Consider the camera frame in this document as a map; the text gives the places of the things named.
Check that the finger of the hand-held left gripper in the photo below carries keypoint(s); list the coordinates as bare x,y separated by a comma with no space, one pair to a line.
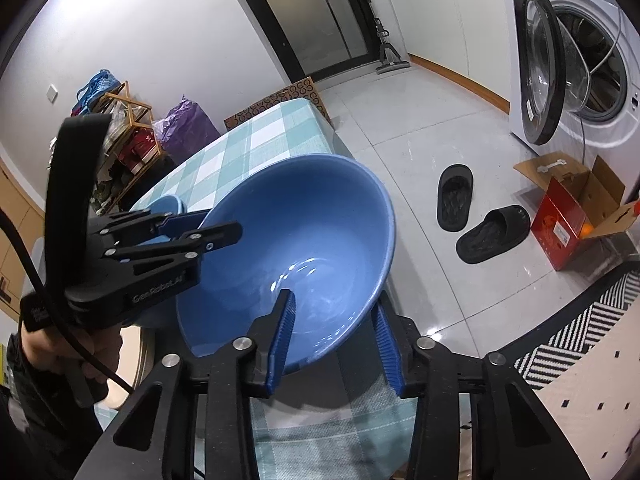
200,241
130,224

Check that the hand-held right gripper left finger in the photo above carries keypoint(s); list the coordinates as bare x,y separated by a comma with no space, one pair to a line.
280,340

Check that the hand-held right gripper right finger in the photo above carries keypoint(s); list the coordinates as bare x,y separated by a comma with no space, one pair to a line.
387,350

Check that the person's left forearm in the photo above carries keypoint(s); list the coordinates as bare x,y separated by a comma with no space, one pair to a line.
35,420

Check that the person's left hand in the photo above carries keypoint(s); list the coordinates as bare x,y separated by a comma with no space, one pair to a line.
50,350

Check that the purple plastic bag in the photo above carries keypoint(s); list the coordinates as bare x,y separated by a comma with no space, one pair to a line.
187,125

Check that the yellow wooden door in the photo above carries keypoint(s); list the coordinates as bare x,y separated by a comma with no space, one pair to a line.
15,240

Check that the teal white checked tablecloth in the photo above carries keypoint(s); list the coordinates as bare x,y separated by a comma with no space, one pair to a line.
260,130

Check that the wooden shoe rack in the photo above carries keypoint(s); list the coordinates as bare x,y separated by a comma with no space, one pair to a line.
128,91

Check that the black slipper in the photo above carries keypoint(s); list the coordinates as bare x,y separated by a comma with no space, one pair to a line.
455,200
490,240

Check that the black white patterned rug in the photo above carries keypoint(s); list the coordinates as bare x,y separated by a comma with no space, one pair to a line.
590,400

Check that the red cardboard box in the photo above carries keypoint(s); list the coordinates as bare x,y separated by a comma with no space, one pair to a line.
560,225

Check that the black framed glass door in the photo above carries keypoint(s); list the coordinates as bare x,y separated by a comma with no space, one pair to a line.
310,20

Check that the grey upright floor cleaner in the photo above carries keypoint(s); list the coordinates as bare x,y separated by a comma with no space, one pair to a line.
390,57

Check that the white washing machine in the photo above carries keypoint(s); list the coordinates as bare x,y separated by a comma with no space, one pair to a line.
620,125

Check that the white base cabinets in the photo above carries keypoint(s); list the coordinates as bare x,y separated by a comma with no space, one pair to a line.
450,15

